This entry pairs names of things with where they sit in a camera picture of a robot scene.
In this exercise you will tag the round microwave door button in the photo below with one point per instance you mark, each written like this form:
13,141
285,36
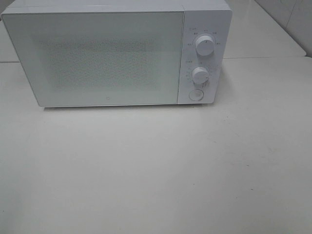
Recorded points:
196,95

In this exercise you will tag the white microwave knob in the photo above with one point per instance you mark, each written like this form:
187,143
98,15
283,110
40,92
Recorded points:
200,75
205,45

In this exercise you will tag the white microwave door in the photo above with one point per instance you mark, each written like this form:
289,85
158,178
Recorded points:
99,59

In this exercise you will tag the white microwave oven body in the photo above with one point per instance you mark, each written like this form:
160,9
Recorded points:
212,17

